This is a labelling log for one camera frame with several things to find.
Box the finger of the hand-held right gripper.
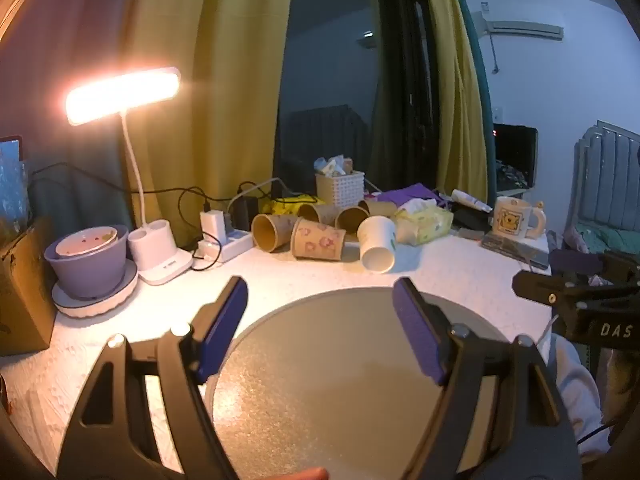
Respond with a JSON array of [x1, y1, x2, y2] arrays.
[[548, 249, 608, 276], [511, 270, 576, 308]]

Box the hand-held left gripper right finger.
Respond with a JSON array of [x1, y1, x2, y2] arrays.
[[392, 276, 583, 480]]

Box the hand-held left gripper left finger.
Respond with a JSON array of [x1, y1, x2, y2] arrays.
[[56, 275, 249, 480]]

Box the white paper cup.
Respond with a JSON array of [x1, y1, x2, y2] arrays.
[[357, 215, 397, 274]]

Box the person's right forearm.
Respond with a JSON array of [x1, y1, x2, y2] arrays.
[[545, 334, 612, 463]]

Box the brown paper cup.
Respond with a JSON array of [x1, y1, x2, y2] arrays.
[[251, 213, 297, 253], [357, 199, 402, 217], [298, 203, 342, 227], [334, 206, 371, 235]]

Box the pink patterned paper cup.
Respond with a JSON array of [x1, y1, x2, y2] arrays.
[[291, 217, 347, 262]]

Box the grey book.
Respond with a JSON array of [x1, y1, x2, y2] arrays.
[[480, 232, 551, 262]]

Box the cartoon bear mug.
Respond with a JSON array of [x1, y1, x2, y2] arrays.
[[492, 196, 547, 242]]

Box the white power strip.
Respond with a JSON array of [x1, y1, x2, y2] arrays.
[[192, 230, 255, 265]]

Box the round grey mat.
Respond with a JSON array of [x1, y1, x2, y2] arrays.
[[212, 287, 514, 480]]

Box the black flat case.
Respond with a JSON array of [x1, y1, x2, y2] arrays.
[[452, 207, 494, 231]]

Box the white charger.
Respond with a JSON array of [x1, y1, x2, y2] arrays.
[[200, 210, 227, 247]]

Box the green tissue pack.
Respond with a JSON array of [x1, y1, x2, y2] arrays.
[[394, 199, 455, 247]]

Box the white tube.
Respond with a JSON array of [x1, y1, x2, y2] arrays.
[[451, 189, 494, 213]]

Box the black power adapter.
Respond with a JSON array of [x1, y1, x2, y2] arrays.
[[232, 196, 261, 231]]

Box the black monitor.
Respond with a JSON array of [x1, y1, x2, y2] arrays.
[[492, 122, 539, 194]]

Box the yellow soft item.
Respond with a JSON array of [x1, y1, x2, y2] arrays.
[[262, 194, 319, 216]]

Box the white round base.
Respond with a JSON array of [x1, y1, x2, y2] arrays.
[[51, 259, 139, 319]]

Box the purple cloth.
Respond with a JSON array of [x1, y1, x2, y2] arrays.
[[369, 183, 452, 209]]

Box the purple bowl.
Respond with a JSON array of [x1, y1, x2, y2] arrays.
[[44, 224, 132, 301]]

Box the white woven basket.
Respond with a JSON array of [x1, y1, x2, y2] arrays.
[[315, 170, 366, 210]]

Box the white inner dish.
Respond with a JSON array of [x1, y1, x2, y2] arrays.
[[55, 226, 119, 261]]

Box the packets in basket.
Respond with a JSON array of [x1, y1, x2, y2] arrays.
[[313, 156, 354, 177]]

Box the cardboard box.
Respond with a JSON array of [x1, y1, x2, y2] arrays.
[[0, 219, 57, 357]]

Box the yellow curtain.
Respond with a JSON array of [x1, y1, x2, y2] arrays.
[[122, 0, 297, 243], [417, 0, 489, 197]]

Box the white air conditioner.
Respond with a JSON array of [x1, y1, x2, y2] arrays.
[[479, 20, 565, 41]]

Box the white desk lamp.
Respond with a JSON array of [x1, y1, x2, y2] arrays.
[[65, 66, 195, 287]]

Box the tablet screen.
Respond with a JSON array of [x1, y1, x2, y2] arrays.
[[0, 135, 31, 233]]

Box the black cable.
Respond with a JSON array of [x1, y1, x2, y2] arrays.
[[30, 161, 281, 273]]

